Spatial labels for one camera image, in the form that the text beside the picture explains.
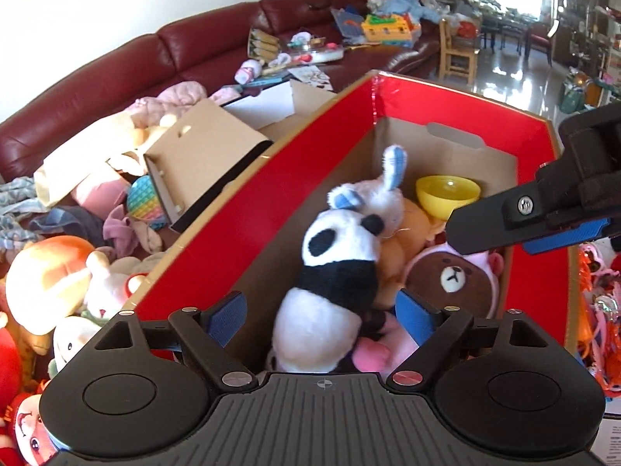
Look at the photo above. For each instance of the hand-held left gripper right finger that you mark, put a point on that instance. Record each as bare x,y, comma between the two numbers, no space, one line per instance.
415,318

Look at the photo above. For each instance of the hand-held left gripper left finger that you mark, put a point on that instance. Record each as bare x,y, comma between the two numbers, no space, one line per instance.
225,318

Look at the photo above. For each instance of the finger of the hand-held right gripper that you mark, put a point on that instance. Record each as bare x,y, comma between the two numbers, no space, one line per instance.
485,225

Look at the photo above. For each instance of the black and white panda plush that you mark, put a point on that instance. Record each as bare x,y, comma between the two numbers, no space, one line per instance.
315,320

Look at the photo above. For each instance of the red cardboard box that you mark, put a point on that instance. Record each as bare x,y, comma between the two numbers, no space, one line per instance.
291,179

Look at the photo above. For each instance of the yellow plastic bowl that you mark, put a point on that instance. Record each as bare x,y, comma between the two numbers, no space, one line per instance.
446,196

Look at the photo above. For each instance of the pink plush toy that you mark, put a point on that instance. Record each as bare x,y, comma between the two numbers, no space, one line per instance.
373,352

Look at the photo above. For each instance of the brown bear plush pink hood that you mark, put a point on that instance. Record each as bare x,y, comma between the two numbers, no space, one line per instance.
456,276

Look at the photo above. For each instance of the teal bag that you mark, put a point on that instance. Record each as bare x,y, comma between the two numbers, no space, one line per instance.
580,94

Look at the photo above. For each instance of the orange teddy plush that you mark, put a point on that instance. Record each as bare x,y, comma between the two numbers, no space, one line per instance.
407,233

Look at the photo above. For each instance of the white bunny plush blue ears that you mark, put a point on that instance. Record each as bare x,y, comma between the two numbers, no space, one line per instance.
378,199

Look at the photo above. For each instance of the white rabbit plush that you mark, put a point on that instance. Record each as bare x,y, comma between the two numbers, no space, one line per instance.
109,291

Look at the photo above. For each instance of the mauve cloth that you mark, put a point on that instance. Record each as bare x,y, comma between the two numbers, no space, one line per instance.
128,230

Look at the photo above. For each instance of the rainbow pop fidget toy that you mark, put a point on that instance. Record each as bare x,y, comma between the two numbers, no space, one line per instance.
143,201

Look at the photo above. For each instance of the open brown cardboard box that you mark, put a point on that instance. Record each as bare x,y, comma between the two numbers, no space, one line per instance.
203,155

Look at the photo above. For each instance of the dark dining table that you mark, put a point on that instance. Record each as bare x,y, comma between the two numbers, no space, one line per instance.
509,26

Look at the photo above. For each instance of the wooden chair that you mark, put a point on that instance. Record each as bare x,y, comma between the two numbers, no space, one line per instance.
458,48

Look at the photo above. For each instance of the peach shaped plush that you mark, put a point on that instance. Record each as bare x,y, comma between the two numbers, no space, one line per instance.
46,281

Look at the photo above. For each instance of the grey cloth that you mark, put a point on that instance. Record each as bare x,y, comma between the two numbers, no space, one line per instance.
68,223

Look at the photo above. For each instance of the cream plush pillow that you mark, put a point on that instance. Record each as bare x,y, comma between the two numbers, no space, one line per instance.
87,165

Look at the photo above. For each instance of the yellow toy block set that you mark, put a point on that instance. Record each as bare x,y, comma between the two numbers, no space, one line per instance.
390,29

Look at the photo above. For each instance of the pink fluffy garment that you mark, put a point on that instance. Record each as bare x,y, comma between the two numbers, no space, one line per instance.
170,102

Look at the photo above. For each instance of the red plush doll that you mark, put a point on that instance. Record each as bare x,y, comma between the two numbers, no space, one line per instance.
26,427

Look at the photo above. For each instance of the light blue cloth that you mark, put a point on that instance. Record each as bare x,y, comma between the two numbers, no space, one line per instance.
405,5

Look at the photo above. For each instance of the plaid cloth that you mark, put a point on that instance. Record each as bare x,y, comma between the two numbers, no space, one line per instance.
17,208

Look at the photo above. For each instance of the small baby doll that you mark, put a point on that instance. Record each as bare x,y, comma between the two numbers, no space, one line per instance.
247,72

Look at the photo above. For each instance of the brown leather sofa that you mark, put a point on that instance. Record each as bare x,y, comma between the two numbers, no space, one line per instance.
97,87

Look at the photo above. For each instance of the boxed book set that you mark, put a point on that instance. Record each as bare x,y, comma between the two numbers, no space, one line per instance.
264,43

